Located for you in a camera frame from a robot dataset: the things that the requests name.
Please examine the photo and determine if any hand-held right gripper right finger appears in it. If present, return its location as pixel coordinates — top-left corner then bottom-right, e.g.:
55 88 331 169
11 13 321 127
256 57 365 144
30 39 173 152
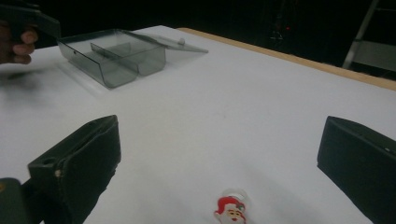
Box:
317 116 396 224

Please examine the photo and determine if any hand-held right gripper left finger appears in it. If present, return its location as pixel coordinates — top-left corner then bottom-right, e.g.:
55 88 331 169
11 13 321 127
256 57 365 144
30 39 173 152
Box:
27 114 122 224

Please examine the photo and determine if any santa claus ring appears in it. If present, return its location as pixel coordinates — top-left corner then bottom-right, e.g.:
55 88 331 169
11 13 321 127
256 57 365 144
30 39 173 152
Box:
213 188 249 224

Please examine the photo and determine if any metal stand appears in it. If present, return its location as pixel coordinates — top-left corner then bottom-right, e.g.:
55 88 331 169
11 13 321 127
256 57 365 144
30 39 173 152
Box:
341 0 396 73

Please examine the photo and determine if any clear grey plastic box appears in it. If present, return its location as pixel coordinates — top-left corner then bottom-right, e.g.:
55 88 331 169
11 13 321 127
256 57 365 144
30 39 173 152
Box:
57 28 209 90

